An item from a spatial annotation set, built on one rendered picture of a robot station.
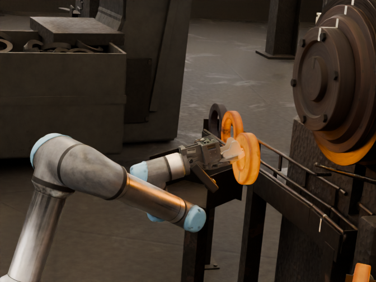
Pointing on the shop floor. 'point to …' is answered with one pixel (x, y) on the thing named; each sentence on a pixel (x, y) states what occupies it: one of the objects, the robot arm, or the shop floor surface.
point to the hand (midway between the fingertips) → (245, 152)
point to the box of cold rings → (60, 93)
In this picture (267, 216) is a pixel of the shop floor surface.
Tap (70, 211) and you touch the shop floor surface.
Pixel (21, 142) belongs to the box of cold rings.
